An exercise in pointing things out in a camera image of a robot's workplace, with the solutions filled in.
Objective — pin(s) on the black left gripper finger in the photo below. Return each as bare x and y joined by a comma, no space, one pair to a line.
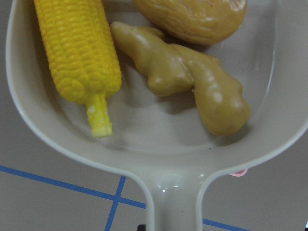
141,227

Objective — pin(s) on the yellow ginger-shaped toy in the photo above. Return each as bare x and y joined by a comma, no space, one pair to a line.
172,68

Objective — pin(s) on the yellow toy corn cob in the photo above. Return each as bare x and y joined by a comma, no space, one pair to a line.
82,58

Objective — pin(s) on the orange-yellow wrinkled toy food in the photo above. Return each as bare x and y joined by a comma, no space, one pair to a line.
203,22

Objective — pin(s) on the pink plastic bin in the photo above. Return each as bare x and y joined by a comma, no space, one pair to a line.
239,173

